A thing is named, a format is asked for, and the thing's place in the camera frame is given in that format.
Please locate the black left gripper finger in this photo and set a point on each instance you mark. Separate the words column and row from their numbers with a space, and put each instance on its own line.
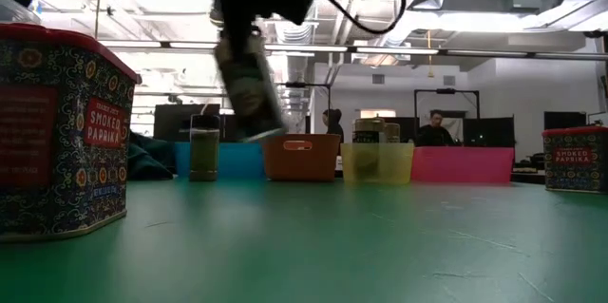
column 240, row 44

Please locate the green herb bottle black cap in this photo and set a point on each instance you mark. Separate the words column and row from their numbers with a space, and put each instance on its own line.
column 204, row 156

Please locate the smoked paprika tin red lid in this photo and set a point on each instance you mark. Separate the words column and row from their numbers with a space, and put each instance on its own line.
column 62, row 151
column 575, row 160

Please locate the white ceiling light strip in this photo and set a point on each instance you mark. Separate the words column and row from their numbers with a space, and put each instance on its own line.
column 195, row 45
column 570, row 56
column 484, row 52
column 396, row 51
column 304, row 48
column 133, row 44

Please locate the small black monitor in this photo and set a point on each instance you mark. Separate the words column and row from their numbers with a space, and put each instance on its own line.
column 228, row 129

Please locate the large black monitor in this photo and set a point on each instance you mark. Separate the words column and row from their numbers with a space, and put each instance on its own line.
column 171, row 122

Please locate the blue plastic bin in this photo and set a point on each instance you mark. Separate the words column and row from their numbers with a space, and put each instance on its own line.
column 242, row 161

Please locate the person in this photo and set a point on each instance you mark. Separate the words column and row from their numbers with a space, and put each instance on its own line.
column 434, row 137
column 334, row 125

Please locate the orange plastic bin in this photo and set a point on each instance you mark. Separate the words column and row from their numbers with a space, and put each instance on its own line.
column 300, row 165

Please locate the dark green cloth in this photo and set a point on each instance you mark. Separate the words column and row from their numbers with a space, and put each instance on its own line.
column 149, row 160

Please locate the black backdrop panel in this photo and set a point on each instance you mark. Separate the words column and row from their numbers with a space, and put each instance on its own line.
column 489, row 132
column 408, row 129

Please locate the pink plastic bin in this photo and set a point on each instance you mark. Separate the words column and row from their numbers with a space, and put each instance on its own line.
column 463, row 165

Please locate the yellow translucent plastic bin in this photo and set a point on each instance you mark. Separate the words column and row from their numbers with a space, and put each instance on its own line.
column 394, row 165

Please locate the clear plastic container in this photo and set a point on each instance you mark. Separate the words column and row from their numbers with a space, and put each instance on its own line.
column 14, row 11

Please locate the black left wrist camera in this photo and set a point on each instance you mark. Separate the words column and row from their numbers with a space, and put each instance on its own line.
column 299, row 1

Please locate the silver corrugated ceiling duct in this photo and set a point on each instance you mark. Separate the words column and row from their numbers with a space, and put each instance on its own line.
column 292, row 32

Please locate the silver round ceiling duct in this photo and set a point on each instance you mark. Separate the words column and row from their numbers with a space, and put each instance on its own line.
column 401, row 27

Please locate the black metal frame stand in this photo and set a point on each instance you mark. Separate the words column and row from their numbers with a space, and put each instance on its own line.
column 446, row 90
column 304, row 85

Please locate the grey wall vent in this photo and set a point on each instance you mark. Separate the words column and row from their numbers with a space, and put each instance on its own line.
column 449, row 80
column 378, row 79

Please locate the black wall monitor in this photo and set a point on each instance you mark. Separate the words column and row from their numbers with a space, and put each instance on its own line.
column 565, row 125

